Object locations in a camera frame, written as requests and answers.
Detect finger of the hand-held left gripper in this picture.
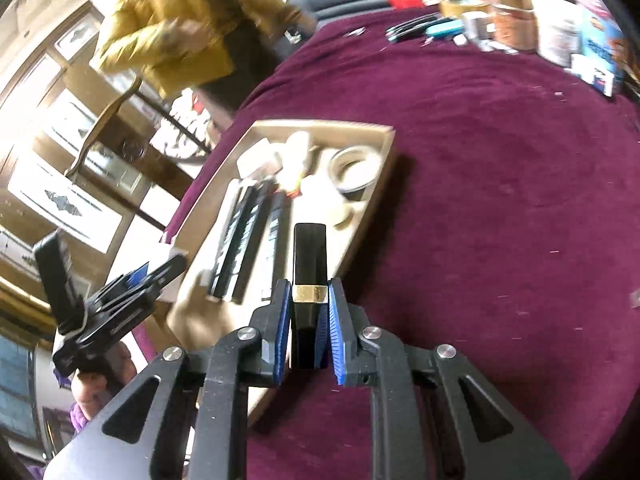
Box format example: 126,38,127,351
106,261,152,299
114,253,189,312

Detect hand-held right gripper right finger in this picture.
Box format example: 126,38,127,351
326,276,572,480

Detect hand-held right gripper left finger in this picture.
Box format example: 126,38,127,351
44,279,293,480

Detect black lipstick gold band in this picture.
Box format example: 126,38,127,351
292,222,329,370

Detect white plug cube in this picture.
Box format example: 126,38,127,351
236,139,282,177

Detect small white bottle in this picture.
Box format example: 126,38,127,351
281,131,319,174

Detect cardboard tray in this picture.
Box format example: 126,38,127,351
162,119,397,428

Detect person's left forearm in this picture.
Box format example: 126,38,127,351
52,370,101,438

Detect person's left hand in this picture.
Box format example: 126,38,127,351
70,341,138,422

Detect wooden glass door cabinet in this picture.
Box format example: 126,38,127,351
0,0,207,286

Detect clear tape roll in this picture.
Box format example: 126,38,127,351
327,146,384,197

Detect dark wooden chair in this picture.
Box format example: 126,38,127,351
64,76,213,181

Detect maroon tablecloth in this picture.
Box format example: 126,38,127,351
165,7,640,480

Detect blue utility knife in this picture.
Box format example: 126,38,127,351
424,18,467,39

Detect brown tape roll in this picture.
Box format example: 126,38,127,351
439,0,494,19

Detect brown jar red lid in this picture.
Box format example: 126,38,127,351
486,0,539,52

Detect white jar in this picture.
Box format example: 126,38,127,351
531,0,584,69

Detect blue printed box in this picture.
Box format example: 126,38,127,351
569,0,629,97

